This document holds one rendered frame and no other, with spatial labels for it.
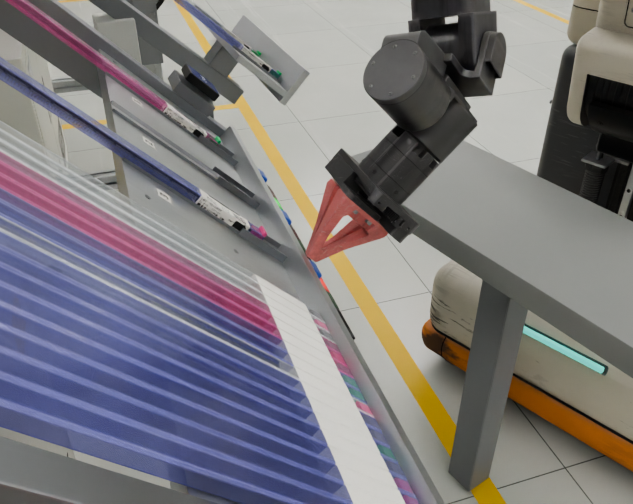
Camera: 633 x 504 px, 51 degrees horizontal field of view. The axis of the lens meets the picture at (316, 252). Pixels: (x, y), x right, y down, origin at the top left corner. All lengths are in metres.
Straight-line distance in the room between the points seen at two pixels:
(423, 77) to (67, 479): 0.42
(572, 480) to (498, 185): 0.65
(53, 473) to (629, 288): 0.77
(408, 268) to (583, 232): 0.96
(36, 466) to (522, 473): 1.25
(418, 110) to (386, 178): 0.08
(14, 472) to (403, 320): 1.52
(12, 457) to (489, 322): 0.92
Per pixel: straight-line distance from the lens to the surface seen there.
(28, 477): 0.25
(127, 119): 0.68
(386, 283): 1.83
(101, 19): 1.14
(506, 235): 0.96
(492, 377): 1.15
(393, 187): 0.62
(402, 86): 0.56
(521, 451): 1.47
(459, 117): 0.63
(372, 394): 0.51
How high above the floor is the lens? 1.10
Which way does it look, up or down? 35 degrees down
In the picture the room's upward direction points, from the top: straight up
